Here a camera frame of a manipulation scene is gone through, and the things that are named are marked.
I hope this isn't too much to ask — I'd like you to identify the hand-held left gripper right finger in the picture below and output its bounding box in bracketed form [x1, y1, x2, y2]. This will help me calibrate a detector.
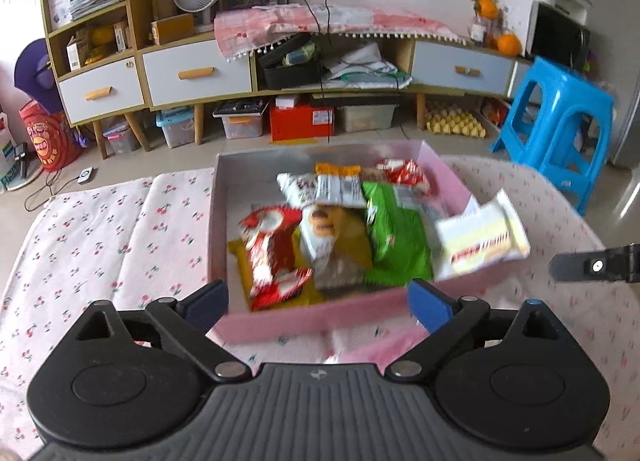
[385, 278, 561, 385]

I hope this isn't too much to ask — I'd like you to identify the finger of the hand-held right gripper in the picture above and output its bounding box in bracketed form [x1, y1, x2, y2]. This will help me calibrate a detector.
[548, 244, 640, 284]

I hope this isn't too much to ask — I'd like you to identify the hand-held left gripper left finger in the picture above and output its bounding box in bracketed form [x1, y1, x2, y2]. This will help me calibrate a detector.
[75, 279, 251, 385]

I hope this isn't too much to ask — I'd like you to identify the yellow snack packet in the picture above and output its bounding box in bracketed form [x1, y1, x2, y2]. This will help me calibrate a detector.
[227, 240, 328, 312]

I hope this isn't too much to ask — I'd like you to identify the pink cardboard box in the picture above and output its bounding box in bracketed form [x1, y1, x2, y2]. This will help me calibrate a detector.
[206, 140, 482, 346]

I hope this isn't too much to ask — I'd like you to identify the green snack packet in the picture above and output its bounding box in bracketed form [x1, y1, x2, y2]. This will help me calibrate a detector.
[361, 182, 435, 287]

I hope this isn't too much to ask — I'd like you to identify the large red snack packet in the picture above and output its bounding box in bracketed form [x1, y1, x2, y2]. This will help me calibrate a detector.
[237, 205, 315, 313]

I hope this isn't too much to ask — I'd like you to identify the pale yellow cake packet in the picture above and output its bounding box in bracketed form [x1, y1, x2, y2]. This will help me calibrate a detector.
[434, 189, 532, 283]

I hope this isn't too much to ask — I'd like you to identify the gold orange snack packet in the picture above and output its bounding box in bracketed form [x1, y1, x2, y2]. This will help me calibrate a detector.
[299, 204, 375, 272]

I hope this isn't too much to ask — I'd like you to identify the small red snack packet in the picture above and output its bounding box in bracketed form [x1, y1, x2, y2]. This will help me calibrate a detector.
[375, 158, 432, 196]

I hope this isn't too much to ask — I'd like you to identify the white maroon snack packet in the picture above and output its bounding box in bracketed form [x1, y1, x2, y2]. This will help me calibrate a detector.
[276, 172, 321, 212]

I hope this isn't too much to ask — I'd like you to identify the orange white snack packet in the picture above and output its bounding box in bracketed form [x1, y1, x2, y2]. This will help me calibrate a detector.
[314, 162, 366, 206]

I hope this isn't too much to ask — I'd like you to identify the cherry print tablecloth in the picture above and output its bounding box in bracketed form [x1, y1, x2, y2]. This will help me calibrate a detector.
[0, 155, 640, 461]

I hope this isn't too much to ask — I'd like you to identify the blue plastic stool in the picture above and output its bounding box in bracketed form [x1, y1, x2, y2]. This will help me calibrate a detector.
[490, 57, 615, 216]

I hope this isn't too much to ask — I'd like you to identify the yellow egg tray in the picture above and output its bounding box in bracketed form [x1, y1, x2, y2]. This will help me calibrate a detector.
[425, 106, 487, 138]

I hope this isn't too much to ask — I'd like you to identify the small clear storage box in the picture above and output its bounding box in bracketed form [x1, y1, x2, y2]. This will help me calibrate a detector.
[102, 118, 141, 154]

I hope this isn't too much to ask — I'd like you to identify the wide clear storage box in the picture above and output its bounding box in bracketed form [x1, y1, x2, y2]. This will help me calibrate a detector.
[336, 103, 396, 133]

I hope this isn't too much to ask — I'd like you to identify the red shoebox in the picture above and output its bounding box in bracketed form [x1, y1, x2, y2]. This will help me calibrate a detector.
[269, 103, 336, 142]

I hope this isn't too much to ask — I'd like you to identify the white cabinet drawer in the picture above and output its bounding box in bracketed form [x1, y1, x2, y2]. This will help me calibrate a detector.
[142, 40, 253, 108]
[412, 41, 516, 94]
[57, 57, 146, 124]

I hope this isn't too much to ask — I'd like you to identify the red printed bag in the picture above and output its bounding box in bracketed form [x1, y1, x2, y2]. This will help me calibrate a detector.
[19, 100, 81, 172]

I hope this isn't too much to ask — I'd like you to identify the black microwave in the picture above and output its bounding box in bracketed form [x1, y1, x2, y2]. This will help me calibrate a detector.
[529, 3, 592, 70]

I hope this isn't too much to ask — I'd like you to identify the black storage box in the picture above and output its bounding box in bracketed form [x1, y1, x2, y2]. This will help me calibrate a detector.
[257, 33, 328, 90]

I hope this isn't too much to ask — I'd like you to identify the white green paper pile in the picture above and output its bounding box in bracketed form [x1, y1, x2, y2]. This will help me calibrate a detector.
[322, 41, 413, 89]

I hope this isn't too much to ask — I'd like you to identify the white shopping bag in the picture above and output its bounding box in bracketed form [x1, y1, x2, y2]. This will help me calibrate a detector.
[0, 111, 21, 189]

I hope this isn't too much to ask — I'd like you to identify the brown cardboard box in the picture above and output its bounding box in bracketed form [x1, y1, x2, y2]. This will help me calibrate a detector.
[151, 13, 195, 46]

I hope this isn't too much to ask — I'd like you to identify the purple hat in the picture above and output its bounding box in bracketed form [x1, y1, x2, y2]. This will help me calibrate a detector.
[14, 38, 63, 114]

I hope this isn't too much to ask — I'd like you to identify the pink cherry cloth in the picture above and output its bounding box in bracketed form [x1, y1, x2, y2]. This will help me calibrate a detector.
[214, 3, 468, 62]

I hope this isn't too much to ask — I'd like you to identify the black power cable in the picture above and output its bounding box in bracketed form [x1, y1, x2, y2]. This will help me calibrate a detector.
[297, 0, 335, 144]

